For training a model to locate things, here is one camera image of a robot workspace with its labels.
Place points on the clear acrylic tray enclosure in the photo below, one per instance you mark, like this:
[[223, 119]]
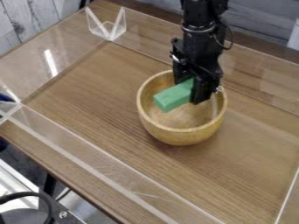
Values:
[[75, 123]]

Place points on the clear acrylic corner bracket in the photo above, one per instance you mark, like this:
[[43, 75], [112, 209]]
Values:
[[107, 30]]

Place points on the green rectangular block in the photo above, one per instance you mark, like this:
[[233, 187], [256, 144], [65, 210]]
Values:
[[172, 97]]

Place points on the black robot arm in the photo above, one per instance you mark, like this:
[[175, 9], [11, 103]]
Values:
[[203, 13]]

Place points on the blue object at left edge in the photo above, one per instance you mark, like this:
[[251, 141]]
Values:
[[5, 98]]

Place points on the black metal base plate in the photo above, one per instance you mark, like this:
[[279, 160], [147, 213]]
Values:
[[53, 215]]

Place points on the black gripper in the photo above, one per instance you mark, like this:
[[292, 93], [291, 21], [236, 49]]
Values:
[[195, 59]]

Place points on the brown wooden bowl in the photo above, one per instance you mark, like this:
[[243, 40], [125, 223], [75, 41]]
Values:
[[188, 124]]

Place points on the black table leg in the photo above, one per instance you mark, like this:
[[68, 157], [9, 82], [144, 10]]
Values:
[[49, 185]]

